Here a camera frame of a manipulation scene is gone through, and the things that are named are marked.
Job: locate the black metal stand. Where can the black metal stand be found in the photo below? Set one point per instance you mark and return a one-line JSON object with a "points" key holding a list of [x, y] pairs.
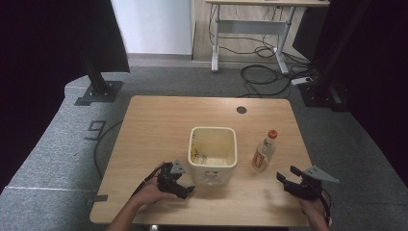
{"points": [[97, 86], [324, 89]]}

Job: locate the grey metal frame desk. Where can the grey metal frame desk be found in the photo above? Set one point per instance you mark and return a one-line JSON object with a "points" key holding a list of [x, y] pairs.
{"points": [[250, 27]]}

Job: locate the person's right hand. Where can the person's right hand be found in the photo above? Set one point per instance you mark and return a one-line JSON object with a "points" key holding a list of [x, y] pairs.
{"points": [[312, 208]]}

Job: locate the white power strip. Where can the white power strip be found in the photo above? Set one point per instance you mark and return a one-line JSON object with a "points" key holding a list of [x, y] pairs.
{"points": [[302, 81]]}

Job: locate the white panel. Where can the white panel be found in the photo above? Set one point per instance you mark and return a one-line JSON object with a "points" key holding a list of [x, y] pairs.
{"points": [[154, 25]]}

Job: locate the crumpled scraps in bin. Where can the crumpled scraps in bin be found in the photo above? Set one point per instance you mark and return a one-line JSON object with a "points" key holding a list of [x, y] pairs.
{"points": [[197, 156]]}

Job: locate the round grey table grommet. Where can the round grey table grommet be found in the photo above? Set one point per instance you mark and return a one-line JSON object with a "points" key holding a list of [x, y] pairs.
{"points": [[241, 110]]}

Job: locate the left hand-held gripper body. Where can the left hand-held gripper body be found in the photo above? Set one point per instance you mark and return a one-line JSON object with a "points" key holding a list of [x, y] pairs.
{"points": [[167, 179]]}

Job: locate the person's left hand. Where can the person's left hand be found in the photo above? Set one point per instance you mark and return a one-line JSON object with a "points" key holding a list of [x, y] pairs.
{"points": [[150, 192]]}

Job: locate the clear bottle with orange cap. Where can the clear bottle with orange cap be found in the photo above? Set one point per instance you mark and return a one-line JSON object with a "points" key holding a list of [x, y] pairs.
{"points": [[263, 154]]}

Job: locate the black tape strip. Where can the black tape strip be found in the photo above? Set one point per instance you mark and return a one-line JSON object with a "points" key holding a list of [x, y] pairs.
{"points": [[96, 199]]}

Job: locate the black curtain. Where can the black curtain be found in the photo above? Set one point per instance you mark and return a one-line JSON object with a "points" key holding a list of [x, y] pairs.
{"points": [[48, 48], [378, 80]]}

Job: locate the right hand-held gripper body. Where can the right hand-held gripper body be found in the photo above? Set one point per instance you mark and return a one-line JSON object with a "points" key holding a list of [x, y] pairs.
{"points": [[308, 187]]}

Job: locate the cream plastic bin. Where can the cream plastic bin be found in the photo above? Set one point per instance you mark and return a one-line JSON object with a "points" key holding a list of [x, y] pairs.
{"points": [[212, 171]]}

